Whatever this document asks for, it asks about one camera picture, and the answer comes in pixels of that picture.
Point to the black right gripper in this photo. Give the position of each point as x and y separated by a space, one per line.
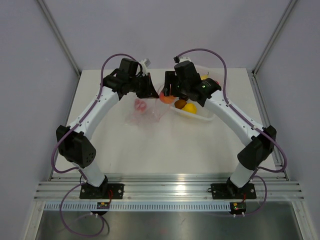
170 78

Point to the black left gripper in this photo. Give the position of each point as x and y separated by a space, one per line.
150 91

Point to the clear zip top bag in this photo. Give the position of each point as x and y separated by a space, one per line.
154 112

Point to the orange toy peach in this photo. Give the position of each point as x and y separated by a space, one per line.
166 99

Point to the yellow toy lemon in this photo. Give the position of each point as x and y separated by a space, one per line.
190 108

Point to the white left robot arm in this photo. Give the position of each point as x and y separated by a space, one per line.
74 140

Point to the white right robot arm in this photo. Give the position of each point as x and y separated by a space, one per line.
258 141

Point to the brown toy kiwi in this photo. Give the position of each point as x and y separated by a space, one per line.
180 104

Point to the pale yellow toy pear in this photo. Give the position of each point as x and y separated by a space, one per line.
204 77

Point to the left circuit board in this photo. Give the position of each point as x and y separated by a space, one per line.
103 205

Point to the circuit board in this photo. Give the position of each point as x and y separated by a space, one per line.
103 205
238 207

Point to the right circuit board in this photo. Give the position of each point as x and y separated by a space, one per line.
238 207

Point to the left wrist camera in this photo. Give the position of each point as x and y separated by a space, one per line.
145 64

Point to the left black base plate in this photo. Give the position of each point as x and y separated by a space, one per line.
114 191

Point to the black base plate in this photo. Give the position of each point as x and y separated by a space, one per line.
114 191
222 191

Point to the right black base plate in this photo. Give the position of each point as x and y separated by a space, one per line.
222 191

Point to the aluminium frame rail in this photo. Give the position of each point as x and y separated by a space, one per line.
170 187

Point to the white slotted cable duct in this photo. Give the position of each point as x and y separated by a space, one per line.
118 206

